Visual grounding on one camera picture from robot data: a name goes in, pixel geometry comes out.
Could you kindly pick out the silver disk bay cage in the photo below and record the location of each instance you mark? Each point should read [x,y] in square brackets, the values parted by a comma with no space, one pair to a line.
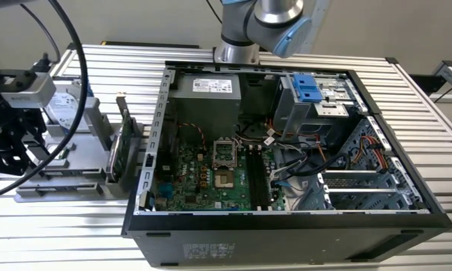
[298,118]

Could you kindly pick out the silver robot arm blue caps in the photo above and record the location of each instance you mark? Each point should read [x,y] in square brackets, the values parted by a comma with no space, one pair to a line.
[240,25]

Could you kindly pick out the silver expansion slot cover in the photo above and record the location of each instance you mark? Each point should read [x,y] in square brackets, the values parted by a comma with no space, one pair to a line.
[347,172]
[362,191]

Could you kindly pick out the blue disk bay latch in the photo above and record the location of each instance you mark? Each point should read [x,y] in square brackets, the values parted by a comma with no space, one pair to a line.
[304,87]

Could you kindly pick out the grey parts rack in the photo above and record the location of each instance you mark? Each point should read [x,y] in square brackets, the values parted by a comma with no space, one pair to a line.
[87,158]

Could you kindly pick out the black PC case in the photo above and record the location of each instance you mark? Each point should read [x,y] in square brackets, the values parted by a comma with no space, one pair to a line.
[286,242]

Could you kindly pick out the silver CPU chip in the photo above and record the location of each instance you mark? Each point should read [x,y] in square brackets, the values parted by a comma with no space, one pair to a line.
[61,153]

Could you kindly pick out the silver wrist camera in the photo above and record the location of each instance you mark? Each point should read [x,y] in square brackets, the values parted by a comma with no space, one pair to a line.
[29,93]

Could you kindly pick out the green graphics card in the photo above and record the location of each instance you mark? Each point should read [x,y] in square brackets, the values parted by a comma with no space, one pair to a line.
[120,146]

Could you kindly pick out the green motherboard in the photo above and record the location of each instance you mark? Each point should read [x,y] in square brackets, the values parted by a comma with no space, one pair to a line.
[188,175]

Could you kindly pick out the hard disk blue carrier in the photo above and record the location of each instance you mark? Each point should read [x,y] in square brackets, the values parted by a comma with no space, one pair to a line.
[65,107]

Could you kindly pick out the CPU socket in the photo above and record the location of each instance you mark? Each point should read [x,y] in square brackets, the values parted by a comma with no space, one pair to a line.
[224,180]

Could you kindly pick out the blue expansion slot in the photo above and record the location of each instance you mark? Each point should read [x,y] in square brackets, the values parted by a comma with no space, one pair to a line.
[231,209]

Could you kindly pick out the grey power supply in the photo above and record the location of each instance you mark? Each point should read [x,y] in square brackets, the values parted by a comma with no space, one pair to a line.
[207,113]

